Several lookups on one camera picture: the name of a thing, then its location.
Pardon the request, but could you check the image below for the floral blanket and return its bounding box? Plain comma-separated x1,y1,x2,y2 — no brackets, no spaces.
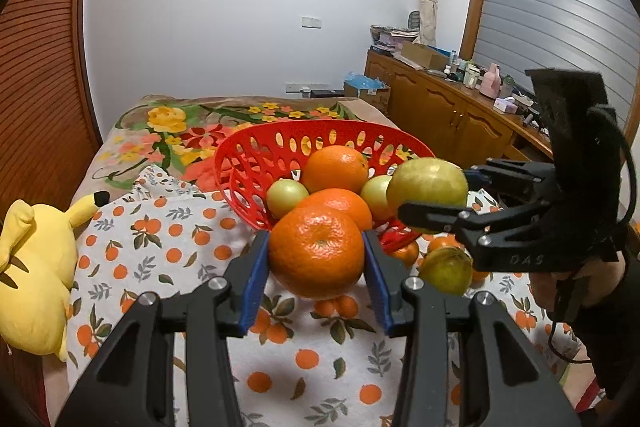
75,94,401,208

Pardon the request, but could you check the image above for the stack of papers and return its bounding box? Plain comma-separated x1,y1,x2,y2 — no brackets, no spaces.
370,24,418,52

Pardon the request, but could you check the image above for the box with blue bag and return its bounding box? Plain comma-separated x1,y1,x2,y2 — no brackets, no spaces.
342,71,392,108

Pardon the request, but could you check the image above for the group of small bottles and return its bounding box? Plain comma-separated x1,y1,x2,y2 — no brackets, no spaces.
447,52,481,88

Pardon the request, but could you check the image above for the person's right hand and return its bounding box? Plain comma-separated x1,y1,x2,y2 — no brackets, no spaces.
531,256,628,323

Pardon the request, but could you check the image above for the small tangerine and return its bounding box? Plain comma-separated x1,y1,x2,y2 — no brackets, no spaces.
427,234,463,254
387,238,420,267

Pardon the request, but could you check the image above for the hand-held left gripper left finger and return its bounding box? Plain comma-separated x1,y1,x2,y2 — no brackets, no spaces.
55,229,271,427

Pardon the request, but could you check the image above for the yellow plush toy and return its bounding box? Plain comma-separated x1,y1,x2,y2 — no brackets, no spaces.
0,191,111,362

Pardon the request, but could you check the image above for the yellow-green citrus fruit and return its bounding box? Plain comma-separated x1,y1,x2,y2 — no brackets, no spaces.
360,175,396,222

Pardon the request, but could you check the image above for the pink bottle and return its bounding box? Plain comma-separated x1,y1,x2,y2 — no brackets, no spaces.
480,63,503,98

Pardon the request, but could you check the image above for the large oval orange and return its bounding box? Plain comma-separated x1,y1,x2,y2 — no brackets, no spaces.
295,188,374,233

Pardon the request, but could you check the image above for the black cable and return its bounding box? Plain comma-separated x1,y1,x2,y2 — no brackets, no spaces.
547,104,638,365

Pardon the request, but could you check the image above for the small green citrus fruit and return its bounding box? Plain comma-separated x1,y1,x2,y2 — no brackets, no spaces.
266,179,310,220

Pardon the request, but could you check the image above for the cardboard box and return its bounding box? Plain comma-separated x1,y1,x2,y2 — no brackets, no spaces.
400,41,451,70

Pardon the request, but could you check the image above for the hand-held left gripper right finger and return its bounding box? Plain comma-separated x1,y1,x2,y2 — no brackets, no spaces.
361,229,581,427

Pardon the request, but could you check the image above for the wooden sideboard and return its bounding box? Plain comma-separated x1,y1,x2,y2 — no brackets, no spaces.
364,49,556,158

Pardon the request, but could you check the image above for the wooden louvered wardrobe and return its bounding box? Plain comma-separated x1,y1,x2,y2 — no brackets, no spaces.
0,0,106,218

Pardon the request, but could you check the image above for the orange print tablecloth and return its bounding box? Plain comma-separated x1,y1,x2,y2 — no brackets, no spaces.
65,164,591,427

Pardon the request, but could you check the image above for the grey window blind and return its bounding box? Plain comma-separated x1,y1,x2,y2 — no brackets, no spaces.
472,0,640,128

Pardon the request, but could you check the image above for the large round orange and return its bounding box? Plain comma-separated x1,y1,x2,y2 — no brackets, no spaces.
301,146,370,195

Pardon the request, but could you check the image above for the person's right forearm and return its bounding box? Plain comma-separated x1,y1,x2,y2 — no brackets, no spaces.
570,297,640,408

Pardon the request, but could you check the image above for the large green citrus fruit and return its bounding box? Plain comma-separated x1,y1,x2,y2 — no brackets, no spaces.
386,158,470,235

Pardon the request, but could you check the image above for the large dimpled mandarin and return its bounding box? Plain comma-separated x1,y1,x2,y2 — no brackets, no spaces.
268,206,366,300

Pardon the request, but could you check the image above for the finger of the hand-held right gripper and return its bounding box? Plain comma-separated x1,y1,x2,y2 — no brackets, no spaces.
465,159,553,200
398,201,546,253

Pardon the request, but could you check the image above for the red perforated plastic basket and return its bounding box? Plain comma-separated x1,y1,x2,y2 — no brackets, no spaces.
214,121,437,255

